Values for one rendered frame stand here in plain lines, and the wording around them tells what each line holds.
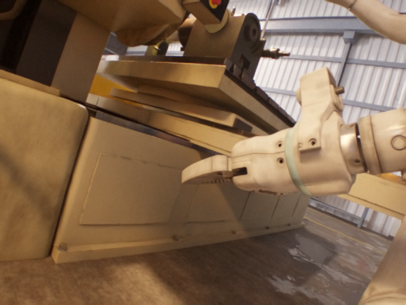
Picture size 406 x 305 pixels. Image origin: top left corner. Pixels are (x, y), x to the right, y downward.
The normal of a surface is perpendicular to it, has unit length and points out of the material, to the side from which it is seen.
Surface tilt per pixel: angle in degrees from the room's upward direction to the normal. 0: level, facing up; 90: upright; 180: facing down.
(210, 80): 90
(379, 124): 76
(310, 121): 62
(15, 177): 90
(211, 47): 90
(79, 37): 90
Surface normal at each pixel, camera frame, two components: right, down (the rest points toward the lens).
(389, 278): -0.78, -0.26
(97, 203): 0.71, 0.29
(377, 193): -0.62, -0.18
